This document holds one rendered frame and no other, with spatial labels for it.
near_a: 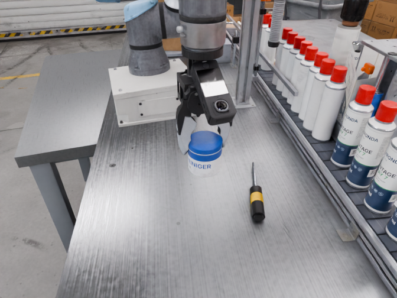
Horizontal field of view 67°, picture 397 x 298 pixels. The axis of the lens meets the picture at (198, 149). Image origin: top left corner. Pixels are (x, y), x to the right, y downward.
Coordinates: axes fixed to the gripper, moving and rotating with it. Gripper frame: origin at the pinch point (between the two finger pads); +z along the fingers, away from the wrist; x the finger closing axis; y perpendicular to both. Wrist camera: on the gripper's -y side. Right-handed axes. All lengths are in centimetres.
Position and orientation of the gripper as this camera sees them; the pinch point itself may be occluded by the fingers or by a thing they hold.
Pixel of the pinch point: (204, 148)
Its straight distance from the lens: 60.3
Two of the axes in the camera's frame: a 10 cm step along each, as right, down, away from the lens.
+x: -9.5, 1.8, -2.4
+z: 0.0, 8.0, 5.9
